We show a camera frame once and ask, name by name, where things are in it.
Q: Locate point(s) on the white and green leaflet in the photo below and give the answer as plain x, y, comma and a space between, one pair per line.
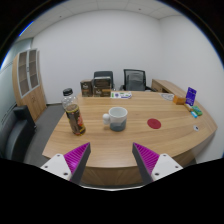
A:
121, 95

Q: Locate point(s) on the grey mesh office chair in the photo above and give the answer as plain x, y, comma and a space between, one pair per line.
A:
135, 80

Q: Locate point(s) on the clear bottle with black cap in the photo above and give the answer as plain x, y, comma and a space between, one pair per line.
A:
75, 116

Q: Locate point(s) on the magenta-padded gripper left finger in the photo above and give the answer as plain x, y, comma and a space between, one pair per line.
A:
58, 165

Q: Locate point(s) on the round grey patterned mat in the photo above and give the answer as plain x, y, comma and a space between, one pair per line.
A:
167, 97

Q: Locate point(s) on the wooden cabinet with glass doors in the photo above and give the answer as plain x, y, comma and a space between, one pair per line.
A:
31, 86

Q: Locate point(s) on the small blue box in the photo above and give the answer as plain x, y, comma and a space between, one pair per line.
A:
193, 114

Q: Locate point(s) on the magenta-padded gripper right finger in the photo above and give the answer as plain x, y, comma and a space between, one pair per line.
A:
165, 165

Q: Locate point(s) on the purple standing sign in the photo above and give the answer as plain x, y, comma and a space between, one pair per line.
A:
191, 96

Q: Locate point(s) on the green box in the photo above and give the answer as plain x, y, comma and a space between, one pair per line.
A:
197, 110

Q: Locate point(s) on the flat round red coaster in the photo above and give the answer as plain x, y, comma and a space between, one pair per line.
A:
154, 123

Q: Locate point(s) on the small dark brown box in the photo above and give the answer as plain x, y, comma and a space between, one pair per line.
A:
86, 88

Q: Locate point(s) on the black leather sofa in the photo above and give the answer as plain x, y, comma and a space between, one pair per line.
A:
16, 133

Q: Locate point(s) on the white and grey mug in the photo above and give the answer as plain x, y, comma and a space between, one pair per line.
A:
118, 118

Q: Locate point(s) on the small yellow box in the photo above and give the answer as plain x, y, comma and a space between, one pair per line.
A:
188, 107

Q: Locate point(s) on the orange box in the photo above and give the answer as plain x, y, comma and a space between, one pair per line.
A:
179, 100

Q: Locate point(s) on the wooden side desk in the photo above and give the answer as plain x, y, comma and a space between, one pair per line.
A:
165, 86

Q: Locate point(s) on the wide dark brown box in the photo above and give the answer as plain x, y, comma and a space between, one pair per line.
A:
102, 82

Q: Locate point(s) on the dark padded office chair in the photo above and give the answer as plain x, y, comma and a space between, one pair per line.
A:
103, 75

